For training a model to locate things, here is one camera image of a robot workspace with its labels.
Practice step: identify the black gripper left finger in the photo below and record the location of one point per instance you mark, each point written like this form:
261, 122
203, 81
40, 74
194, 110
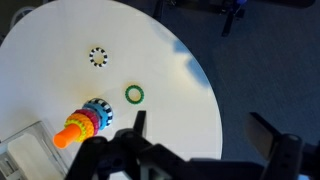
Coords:
140, 121

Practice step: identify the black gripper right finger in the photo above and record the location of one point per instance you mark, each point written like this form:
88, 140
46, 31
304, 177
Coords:
261, 131

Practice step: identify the black tripod stand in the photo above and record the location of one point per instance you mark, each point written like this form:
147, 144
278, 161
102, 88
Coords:
229, 20

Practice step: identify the clear plastic tray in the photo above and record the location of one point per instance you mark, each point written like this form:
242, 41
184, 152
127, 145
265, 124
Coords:
30, 151

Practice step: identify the orange stacking peg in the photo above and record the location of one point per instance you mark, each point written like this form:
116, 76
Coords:
65, 137

